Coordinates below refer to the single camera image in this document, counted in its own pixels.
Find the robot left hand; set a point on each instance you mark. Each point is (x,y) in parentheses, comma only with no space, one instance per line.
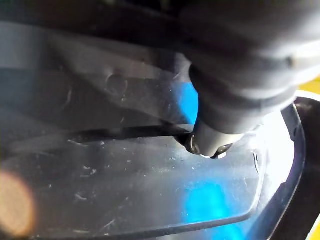
(240,75)

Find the black plastic housing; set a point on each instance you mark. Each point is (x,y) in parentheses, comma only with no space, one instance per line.
(130,180)

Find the yellow shelf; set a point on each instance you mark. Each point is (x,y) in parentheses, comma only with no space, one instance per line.
(310,87)

